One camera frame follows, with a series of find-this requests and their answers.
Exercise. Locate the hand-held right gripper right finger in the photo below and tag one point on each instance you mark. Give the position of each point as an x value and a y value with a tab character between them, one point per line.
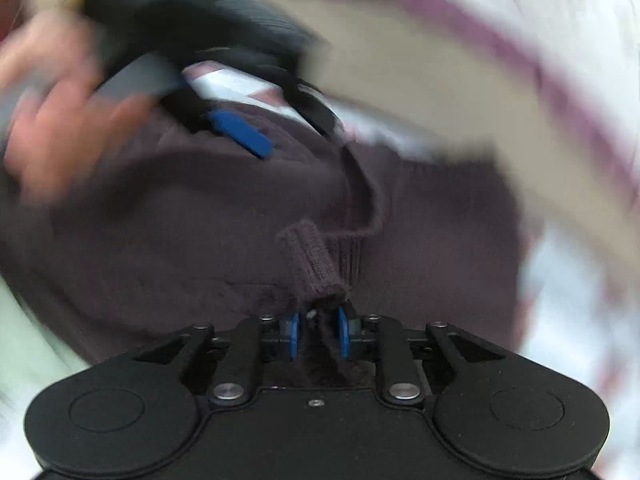
344	335

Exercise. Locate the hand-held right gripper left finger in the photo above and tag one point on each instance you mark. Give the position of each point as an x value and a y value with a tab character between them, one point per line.
290	337

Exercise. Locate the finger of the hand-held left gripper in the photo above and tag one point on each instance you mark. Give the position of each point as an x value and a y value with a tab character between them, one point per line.
315	107
240	132

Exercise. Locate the dark purple knit sweater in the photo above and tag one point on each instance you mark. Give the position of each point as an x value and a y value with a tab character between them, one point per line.
175	240

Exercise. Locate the person's left hand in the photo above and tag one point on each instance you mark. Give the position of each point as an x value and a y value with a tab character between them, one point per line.
55	120

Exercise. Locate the printed blanket with pink border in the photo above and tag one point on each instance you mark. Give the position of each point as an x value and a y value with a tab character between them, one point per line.
575	20

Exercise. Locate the beige bed frame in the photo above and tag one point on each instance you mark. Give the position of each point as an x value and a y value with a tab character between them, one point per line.
425	70

